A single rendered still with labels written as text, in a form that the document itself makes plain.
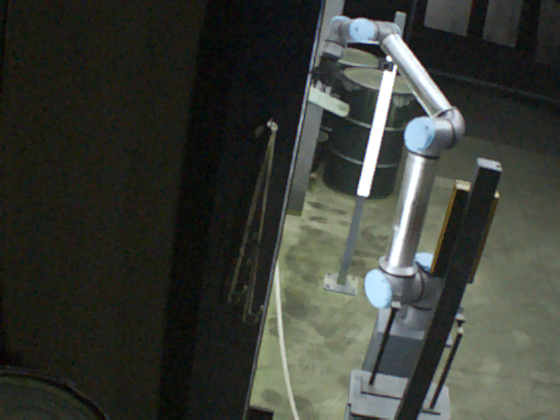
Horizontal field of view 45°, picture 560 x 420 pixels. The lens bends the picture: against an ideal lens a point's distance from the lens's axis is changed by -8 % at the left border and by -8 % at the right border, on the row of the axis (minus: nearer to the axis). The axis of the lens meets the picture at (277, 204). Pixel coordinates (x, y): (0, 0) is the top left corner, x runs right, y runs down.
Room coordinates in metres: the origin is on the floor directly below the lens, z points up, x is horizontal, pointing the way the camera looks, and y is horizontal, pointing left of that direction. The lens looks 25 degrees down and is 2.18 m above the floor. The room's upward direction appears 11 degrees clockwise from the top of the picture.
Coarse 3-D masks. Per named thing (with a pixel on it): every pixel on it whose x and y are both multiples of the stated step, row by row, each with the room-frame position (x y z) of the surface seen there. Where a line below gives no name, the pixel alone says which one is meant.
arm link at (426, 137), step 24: (432, 120) 2.40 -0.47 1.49; (408, 144) 2.39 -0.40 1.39; (432, 144) 2.35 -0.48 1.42; (408, 168) 2.39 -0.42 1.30; (432, 168) 2.37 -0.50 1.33; (408, 192) 2.37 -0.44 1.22; (408, 216) 2.35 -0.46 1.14; (408, 240) 2.35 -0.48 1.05; (384, 264) 2.37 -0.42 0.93; (408, 264) 2.35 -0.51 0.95; (384, 288) 2.31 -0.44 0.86; (408, 288) 2.34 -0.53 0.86
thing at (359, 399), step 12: (360, 372) 1.87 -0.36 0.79; (360, 384) 1.80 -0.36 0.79; (432, 384) 1.86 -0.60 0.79; (360, 396) 1.74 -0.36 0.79; (372, 396) 1.75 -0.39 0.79; (444, 396) 1.80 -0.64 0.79; (360, 408) 1.68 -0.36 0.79; (372, 408) 1.69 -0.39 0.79; (384, 408) 1.70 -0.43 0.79; (396, 408) 1.71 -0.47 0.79; (444, 408) 1.73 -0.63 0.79
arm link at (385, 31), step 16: (384, 32) 2.87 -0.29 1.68; (384, 48) 2.84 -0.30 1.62; (400, 48) 2.79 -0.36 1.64; (400, 64) 2.75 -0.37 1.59; (416, 64) 2.72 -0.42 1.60; (416, 80) 2.66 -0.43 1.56; (416, 96) 2.66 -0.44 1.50; (432, 96) 2.59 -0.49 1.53; (432, 112) 2.55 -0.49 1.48; (448, 112) 2.50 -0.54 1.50; (464, 128) 2.48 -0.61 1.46
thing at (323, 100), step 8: (312, 88) 2.73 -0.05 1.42; (312, 96) 2.72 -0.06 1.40; (320, 96) 2.75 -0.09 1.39; (328, 96) 2.76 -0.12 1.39; (312, 104) 2.83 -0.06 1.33; (320, 104) 2.75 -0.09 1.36; (328, 104) 2.75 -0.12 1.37; (336, 104) 2.78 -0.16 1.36; (344, 104) 2.81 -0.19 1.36; (336, 112) 2.79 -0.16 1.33; (344, 112) 2.80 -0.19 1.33
